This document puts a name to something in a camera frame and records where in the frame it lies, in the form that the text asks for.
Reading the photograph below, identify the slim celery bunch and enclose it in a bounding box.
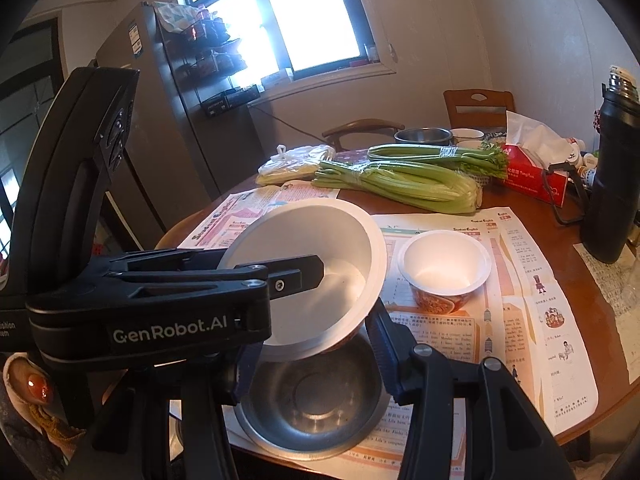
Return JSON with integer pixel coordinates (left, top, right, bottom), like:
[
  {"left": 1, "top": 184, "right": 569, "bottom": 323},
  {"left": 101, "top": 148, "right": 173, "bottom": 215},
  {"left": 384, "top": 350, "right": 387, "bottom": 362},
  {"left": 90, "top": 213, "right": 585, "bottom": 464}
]
[{"left": 367, "top": 142, "right": 508, "bottom": 179}]

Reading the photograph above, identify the stainless steel bowl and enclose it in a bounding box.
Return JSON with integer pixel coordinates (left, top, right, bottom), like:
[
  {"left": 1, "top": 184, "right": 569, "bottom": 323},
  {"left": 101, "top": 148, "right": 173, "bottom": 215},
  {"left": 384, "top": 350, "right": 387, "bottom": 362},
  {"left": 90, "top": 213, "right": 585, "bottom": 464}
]
[{"left": 232, "top": 332, "right": 393, "bottom": 453}]

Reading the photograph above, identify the wooden chair with backrest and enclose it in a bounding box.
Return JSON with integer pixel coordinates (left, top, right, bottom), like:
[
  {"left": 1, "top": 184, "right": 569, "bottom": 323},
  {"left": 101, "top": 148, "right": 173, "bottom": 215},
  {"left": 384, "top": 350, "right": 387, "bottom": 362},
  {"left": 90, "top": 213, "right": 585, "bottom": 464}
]
[{"left": 443, "top": 89, "right": 516, "bottom": 131}]

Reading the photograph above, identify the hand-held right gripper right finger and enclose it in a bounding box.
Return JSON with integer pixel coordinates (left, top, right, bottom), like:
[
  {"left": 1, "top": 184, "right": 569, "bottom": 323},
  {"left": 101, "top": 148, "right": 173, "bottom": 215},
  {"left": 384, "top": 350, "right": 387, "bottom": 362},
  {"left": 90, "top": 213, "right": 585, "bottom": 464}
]
[{"left": 365, "top": 299, "right": 578, "bottom": 480}]

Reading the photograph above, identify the white enamel mug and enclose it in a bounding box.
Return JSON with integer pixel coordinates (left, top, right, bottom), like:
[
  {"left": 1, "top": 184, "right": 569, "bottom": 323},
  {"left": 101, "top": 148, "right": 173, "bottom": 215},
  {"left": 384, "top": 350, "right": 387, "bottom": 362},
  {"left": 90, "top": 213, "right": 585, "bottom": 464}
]
[{"left": 450, "top": 128, "right": 486, "bottom": 150}]

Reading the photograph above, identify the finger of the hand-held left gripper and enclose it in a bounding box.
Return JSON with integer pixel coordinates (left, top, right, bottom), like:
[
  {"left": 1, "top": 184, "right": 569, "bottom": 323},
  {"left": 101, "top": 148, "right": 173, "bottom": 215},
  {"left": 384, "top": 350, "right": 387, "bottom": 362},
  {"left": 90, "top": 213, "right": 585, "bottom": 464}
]
[
  {"left": 107, "top": 254, "right": 326, "bottom": 303},
  {"left": 109, "top": 248, "right": 237, "bottom": 274}
]

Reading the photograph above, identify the window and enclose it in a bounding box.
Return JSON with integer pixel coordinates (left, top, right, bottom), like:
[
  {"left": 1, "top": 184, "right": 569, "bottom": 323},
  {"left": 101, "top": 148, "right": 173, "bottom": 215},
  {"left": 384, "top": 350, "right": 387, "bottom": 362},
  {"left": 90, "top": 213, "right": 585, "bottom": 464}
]
[{"left": 170, "top": 0, "right": 398, "bottom": 81}]

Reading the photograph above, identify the steel pot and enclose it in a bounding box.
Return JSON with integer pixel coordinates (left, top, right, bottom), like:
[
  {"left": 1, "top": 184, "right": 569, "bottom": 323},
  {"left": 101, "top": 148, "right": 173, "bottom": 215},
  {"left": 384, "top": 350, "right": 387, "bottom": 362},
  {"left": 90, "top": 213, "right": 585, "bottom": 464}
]
[{"left": 393, "top": 127, "right": 453, "bottom": 147}]

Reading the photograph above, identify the small white paper bowl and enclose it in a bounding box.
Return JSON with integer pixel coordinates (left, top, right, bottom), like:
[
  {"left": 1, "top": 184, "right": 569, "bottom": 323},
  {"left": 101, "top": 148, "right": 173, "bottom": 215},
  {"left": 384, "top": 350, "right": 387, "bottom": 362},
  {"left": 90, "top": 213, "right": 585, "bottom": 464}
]
[{"left": 397, "top": 230, "right": 493, "bottom": 316}]

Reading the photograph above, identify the wooden chair with curved rail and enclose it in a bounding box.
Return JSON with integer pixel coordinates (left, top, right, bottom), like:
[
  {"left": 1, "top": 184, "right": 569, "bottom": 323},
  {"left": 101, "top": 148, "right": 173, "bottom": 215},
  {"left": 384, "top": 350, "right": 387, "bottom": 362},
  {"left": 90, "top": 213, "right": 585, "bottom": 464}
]
[{"left": 322, "top": 119, "right": 406, "bottom": 152}]

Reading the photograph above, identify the large white paper bowl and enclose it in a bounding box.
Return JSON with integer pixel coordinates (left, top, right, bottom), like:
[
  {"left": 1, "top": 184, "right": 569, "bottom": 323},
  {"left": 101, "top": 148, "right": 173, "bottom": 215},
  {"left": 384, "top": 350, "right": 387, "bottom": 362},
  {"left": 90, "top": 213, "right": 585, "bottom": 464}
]
[{"left": 218, "top": 197, "right": 388, "bottom": 363}]

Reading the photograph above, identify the white printed paper sheet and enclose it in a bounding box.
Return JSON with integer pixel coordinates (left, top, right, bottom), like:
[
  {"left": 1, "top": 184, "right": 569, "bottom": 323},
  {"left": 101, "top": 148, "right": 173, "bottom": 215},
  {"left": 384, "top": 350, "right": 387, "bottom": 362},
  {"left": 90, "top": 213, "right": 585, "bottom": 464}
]
[{"left": 572, "top": 242, "right": 640, "bottom": 361}]

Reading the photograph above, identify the black cable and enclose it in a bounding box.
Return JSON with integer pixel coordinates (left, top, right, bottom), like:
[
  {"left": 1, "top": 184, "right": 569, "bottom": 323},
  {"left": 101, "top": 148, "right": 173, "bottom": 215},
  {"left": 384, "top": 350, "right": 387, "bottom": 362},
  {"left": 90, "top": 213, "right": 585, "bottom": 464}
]
[{"left": 265, "top": 107, "right": 323, "bottom": 136}]

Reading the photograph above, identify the grey refrigerator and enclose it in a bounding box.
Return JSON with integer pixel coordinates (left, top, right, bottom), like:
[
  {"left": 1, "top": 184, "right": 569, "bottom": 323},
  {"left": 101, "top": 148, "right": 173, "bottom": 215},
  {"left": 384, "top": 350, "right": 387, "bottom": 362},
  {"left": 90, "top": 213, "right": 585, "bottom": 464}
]
[{"left": 95, "top": 2, "right": 261, "bottom": 241}]

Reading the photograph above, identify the plastic bag of vegetables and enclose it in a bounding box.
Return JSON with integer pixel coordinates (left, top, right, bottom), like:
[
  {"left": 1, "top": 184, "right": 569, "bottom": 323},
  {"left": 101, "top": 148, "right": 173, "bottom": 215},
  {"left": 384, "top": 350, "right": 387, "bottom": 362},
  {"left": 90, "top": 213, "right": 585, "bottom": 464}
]
[{"left": 256, "top": 145, "right": 337, "bottom": 186}]

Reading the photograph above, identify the black thermos bottle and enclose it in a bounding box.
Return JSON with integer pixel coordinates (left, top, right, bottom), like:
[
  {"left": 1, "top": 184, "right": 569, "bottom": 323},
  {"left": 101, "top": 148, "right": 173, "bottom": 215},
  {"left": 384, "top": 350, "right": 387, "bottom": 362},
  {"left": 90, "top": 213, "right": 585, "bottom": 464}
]
[{"left": 547, "top": 65, "right": 640, "bottom": 265}]

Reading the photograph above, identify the large printed newspaper sheet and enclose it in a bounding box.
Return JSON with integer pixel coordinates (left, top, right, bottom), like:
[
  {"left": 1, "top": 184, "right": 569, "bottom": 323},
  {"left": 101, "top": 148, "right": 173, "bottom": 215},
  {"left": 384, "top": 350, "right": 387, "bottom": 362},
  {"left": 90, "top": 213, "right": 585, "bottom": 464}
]
[{"left": 220, "top": 205, "right": 600, "bottom": 480}]

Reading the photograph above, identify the wire shelf rack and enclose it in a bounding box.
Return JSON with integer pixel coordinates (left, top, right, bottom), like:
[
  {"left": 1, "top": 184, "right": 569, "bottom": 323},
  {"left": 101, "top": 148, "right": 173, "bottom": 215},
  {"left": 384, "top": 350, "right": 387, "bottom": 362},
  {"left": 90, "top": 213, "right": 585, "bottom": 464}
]
[{"left": 187, "top": 5, "right": 251, "bottom": 81}]

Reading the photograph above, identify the red tissue box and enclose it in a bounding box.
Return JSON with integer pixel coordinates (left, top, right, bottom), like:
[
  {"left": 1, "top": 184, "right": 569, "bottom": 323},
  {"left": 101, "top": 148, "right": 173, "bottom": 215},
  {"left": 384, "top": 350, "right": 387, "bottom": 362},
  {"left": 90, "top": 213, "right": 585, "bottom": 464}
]
[{"left": 500, "top": 110, "right": 573, "bottom": 207}]

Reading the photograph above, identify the large celery bunch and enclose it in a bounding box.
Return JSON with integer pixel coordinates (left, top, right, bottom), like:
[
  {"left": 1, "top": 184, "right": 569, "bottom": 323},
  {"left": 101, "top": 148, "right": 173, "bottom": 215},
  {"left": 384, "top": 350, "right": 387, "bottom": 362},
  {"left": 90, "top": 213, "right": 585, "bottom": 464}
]
[{"left": 311, "top": 160, "right": 483, "bottom": 213}]

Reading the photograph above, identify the patterned cloth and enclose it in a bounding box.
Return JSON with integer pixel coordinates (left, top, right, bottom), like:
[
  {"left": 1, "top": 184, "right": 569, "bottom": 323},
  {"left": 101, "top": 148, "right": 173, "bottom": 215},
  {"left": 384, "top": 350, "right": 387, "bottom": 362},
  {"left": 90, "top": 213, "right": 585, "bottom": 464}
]
[{"left": 152, "top": 1, "right": 201, "bottom": 36}]

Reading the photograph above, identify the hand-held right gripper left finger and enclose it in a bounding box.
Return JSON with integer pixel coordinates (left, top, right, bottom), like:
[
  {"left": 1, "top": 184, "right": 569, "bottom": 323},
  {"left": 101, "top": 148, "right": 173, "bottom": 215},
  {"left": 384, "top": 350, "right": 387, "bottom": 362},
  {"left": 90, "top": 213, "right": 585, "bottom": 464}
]
[{"left": 65, "top": 342, "right": 262, "bottom": 480}]

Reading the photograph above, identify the dark glass door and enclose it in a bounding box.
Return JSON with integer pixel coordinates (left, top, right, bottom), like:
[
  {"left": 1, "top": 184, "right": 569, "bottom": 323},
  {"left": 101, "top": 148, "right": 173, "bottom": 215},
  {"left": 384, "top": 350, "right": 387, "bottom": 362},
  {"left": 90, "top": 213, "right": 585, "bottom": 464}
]
[{"left": 0, "top": 17, "right": 66, "bottom": 261}]

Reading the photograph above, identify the small white bottle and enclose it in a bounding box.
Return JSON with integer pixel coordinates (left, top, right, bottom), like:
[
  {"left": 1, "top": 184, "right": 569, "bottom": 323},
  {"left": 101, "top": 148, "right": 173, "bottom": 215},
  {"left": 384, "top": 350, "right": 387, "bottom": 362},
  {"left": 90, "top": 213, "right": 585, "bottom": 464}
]
[{"left": 567, "top": 137, "right": 598, "bottom": 186}]

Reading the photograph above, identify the pink printed newspaper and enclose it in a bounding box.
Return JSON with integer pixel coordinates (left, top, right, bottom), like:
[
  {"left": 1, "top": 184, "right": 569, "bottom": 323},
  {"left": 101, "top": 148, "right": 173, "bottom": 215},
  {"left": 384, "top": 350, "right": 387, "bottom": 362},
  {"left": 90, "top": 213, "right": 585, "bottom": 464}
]
[{"left": 177, "top": 185, "right": 341, "bottom": 251}]

